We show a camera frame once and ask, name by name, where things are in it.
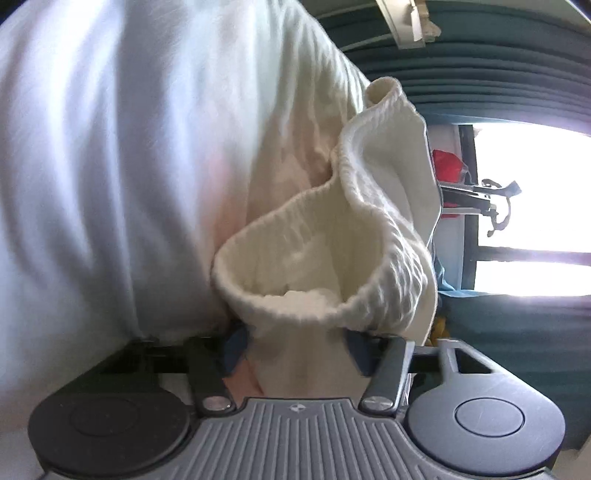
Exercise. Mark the yellow item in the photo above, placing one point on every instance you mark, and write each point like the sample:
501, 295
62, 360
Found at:
436, 332

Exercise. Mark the bright window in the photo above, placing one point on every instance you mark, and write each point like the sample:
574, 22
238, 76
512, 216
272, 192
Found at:
540, 194

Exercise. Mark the teal curtain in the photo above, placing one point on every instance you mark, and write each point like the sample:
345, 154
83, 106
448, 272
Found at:
489, 83

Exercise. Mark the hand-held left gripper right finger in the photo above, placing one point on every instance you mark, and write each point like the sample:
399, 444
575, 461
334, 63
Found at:
361, 356

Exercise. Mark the blue cloth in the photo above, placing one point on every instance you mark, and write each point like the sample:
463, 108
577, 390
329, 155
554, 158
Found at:
447, 279

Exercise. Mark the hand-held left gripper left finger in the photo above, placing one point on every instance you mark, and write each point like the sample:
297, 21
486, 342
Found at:
234, 351

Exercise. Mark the red cloth item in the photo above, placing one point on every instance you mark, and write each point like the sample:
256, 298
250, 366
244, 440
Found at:
447, 165

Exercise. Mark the white knit sweatshirt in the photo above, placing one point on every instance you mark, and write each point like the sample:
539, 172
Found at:
138, 147

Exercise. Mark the white ceiling rail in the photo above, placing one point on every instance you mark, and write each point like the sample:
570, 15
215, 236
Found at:
408, 23

